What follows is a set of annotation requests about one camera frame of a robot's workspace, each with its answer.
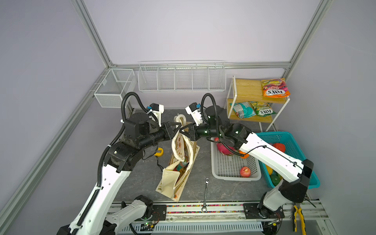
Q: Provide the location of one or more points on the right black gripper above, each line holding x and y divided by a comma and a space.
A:
194, 134

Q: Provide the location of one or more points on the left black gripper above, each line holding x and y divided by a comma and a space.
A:
169, 133

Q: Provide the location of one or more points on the cream floral tote bag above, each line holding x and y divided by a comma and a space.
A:
176, 174

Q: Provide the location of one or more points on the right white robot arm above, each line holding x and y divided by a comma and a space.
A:
242, 141

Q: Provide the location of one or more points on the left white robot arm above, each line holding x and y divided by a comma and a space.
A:
138, 132

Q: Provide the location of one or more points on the teal snack bag lower shelf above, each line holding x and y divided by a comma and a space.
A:
244, 110

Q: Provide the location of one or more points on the green Fox's candy bag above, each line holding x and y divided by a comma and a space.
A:
262, 109

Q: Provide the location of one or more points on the orange Fox's candy bag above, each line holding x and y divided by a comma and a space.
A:
275, 88

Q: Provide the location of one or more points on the yellow tape measure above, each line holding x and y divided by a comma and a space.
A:
159, 153

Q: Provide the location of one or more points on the red dragon fruit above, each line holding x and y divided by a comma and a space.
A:
222, 149

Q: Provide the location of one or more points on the white plastic basket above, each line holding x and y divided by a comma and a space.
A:
228, 167

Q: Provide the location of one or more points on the silver combination wrench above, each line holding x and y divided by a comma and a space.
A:
204, 207

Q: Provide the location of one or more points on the orange tangerine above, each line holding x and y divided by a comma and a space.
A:
243, 155

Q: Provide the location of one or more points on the red apple front basket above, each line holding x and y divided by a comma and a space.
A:
245, 172

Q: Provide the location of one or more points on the white two-tier wooden shelf rack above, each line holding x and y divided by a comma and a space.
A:
242, 90

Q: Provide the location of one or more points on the small white mesh basket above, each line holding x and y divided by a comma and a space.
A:
115, 84

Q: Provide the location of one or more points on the red tomato in teal basket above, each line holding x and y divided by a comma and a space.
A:
280, 147

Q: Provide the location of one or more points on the green bell pepper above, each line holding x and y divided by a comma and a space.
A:
275, 179

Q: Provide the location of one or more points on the teal plastic basket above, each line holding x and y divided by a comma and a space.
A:
292, 149

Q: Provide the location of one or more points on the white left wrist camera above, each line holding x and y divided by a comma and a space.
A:
157, 110

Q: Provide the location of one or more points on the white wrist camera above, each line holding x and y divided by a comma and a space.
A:
193, 108
157, 110

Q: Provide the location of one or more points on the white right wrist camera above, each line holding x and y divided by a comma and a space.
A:
193, 108

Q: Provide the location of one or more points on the long white wire basket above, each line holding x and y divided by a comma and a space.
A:
180, 75

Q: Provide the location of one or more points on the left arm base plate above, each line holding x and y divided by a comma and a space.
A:
158, 212

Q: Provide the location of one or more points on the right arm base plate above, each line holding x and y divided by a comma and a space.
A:
252, 211

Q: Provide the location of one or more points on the yellow handled pliers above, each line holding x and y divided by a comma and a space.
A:
297, 212

